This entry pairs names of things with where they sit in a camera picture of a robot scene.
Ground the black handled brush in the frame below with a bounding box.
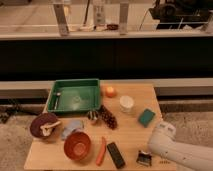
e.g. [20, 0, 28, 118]
[136, 150, 152, 166]

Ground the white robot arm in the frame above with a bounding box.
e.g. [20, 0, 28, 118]
[148, 121, 213, 171]

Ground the orange fruit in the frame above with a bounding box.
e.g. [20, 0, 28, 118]
[105, 86, 117, 98]

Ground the dark grape bunch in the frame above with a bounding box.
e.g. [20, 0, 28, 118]
[100, 105, 117, 129]

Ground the striped small ball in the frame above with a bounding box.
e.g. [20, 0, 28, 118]
[87, 110, 99, 122]

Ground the green plastic tray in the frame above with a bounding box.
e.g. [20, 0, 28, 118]
[47, 78, 101, 114]

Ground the metal spoon in tray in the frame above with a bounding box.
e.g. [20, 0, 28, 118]
[53, 92, 61, 110]

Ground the teal sponge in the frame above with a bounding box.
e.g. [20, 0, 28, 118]
[138, 109, 155, 127]

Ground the light blue cloth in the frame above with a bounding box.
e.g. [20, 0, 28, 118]
[61, 120, 84, 140]

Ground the black remote control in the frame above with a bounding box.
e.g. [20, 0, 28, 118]
[107, 142, 125, 169]

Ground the orange red bowl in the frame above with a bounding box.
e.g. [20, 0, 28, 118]
[64, 132, 91, 161]

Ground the orange carrot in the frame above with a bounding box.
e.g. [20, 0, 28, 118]
[96, 137, 107, 166]

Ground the maroon bowl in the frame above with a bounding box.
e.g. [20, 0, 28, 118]
[30, 113, 59, 139]

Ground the beige mushroom toy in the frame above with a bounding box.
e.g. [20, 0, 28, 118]
[40, 121, 61, 137]

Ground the dark machine on shelf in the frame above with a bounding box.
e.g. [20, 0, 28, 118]
[149, 0, 213, 24]

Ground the grey post right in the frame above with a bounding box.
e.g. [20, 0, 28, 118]
[119, 0, 129, 35]

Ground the grey post left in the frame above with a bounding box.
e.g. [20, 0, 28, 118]
[53, 0, 69, 36]

